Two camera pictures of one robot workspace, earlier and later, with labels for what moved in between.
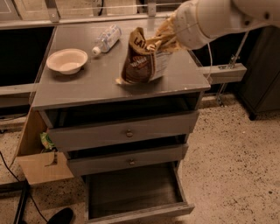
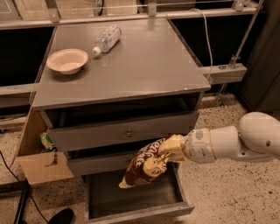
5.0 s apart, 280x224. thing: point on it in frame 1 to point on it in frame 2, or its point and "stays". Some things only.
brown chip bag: x=142 y=65 to x=147 y=164
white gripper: x=187 y=24 to x=198 y=145
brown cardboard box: x=39 y=165 stays
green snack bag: x=46 y=140 stays
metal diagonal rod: x=234 y=58 stays
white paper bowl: x=66 y=61 stays
